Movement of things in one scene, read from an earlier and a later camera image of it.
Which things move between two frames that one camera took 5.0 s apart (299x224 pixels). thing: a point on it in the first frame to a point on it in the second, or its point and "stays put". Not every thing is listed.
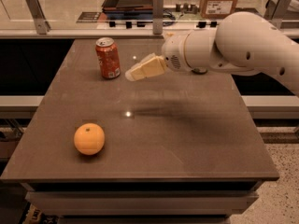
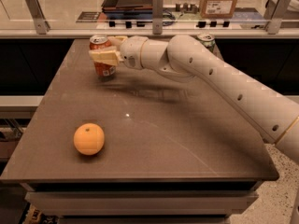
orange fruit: x=89 y=139 stays put
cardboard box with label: x=216 y=1 stays put
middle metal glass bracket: x=158 y=4 stays put
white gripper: x=174 y=51 to x=132 y=52
